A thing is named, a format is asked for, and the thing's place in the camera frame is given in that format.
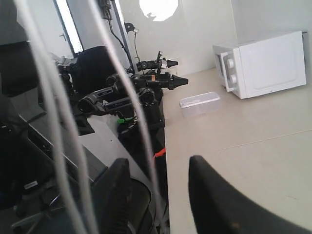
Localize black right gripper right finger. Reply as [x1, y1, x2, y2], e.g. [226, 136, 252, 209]
[188, 155, 310, 234]

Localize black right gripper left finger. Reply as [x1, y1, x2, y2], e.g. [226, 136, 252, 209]
[91, 158, 156, 234]

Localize white wired earphones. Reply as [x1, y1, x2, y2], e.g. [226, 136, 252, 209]
[14, 0, 166, 234]

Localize clear plastic lidded container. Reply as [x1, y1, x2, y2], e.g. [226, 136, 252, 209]
[179, 92, 220, 118]

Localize white microwave oven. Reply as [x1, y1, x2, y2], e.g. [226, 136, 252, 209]
[213, 30, 307, 99]

